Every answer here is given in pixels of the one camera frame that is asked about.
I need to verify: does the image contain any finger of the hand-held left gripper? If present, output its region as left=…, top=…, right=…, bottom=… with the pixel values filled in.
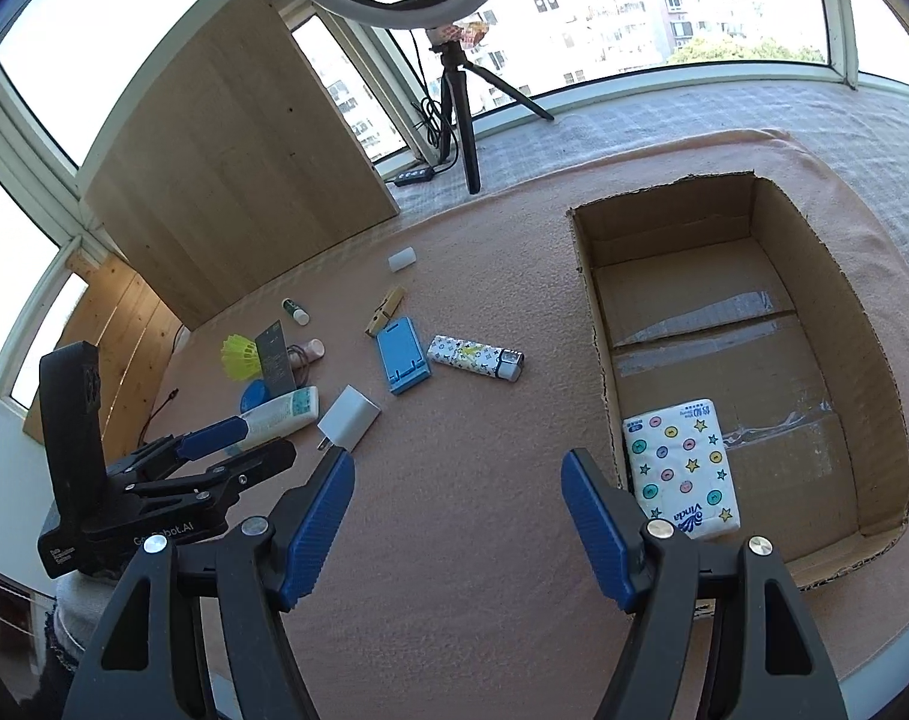
left=128, top=439, right=298, bottom=518
left=107, top=415, right=251, bottom=482

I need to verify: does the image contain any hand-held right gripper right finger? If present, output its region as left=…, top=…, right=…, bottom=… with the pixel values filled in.
left=560, top=448, right=849, bottom=720

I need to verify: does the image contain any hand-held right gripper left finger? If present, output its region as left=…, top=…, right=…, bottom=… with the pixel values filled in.
left=62, top=448, right=358, bottom=720

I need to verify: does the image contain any white lotion tube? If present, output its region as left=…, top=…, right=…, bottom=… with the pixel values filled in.
left=236, top=386, right=320, bottom=447

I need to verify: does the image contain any yellow shuttlecock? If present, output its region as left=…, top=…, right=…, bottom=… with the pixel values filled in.
left=221, top=335, right=264, bottom=378

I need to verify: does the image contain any grey hair tie card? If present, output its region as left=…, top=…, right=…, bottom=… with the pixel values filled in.
left=253, top=321, right=298, bottom=398

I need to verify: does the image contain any white charger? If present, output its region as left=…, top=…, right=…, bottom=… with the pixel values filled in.
left=317, top=385, right=382, bottom=455

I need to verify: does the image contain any star-print tissue pack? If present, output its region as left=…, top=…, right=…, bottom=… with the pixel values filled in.
left=621, top=397, right=742, bottom=541

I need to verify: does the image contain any blue phone stand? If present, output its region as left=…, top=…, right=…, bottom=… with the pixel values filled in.
left=375, top=317, right=431, bottom=396

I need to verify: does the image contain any wooden clothespin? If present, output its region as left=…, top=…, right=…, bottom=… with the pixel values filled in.
left=363, top=285, right=408, bottom=338

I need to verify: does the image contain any patterned lighter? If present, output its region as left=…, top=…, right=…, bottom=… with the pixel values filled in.
left=428, top=334, right=526, bottom=385

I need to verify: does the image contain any cardboard box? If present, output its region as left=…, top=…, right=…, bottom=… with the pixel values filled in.
left=566, top=171, right=909, bottom=592

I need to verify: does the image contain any person's left forearm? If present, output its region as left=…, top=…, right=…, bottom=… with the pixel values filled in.
left=41, top=576, right=129, bottom=720

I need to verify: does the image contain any pine wood panel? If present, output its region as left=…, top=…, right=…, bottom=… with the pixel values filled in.
left=23, top=253, right=185, bottom=443

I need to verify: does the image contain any light wooden board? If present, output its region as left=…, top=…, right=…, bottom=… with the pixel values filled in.
left=79, top=0, right=401, bottom=329

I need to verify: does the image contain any grey plaid sheet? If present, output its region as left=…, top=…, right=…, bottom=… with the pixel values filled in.
left=383, top=79, right=909, bottom=361

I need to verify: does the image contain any black cable with plug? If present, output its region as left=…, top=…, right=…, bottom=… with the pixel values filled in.
left=140, top=388, right=181, bottom=443

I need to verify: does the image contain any black ring light cable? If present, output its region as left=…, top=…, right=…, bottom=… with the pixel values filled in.
left=413, top=52, right=455, bottom=170

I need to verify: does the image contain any white window frame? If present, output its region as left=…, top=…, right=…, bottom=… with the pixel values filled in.
left=0, top=0, right=909, bottom=406

